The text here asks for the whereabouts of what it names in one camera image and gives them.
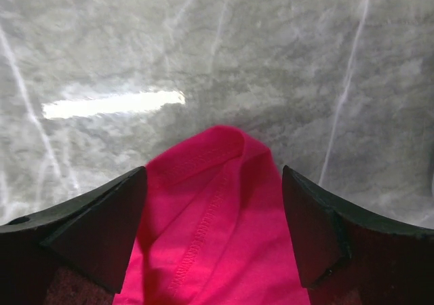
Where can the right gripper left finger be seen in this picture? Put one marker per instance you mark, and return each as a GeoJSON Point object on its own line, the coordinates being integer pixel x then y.
{"type": "Point", "coordinates": [76, 252]}

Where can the magenta pink t-shirt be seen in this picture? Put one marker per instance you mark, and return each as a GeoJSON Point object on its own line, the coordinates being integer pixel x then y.
{"type": "Point", "coordinates": [213, 228]}

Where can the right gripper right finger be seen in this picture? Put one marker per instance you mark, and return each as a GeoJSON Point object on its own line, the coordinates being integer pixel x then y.
{"type": "Point", "coordinates": [346, 254]}

